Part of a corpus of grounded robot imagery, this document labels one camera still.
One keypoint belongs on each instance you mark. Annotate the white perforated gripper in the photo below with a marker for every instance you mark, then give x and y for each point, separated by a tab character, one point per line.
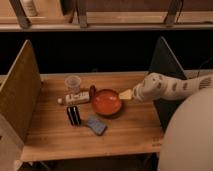
151	88

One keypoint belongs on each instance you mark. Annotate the black striped eraser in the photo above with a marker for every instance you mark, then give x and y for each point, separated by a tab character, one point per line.
73	115

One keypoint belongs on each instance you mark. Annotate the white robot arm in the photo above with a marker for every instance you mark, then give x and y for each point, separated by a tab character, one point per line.
187	143

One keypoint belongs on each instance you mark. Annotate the red bowl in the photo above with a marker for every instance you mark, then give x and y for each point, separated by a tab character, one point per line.
105	102

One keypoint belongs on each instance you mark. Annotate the blue sponge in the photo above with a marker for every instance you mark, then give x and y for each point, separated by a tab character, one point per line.
96	125

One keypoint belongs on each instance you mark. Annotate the right dark side panel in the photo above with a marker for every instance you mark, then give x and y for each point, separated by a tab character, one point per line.
165	62

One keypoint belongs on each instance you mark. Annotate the white marker bottle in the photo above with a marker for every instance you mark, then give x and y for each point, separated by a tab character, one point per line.
74	99

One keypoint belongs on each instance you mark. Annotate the clear plastic cup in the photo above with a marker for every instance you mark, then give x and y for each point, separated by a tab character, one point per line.
73	83

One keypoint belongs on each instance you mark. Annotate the left wooden side panel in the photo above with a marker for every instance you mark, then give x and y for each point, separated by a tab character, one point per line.
18	95

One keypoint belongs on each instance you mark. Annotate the wooden back shelf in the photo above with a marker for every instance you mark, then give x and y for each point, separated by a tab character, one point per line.
107	15

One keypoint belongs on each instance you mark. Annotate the white bottle on shelf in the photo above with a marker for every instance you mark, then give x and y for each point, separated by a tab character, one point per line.
30	8

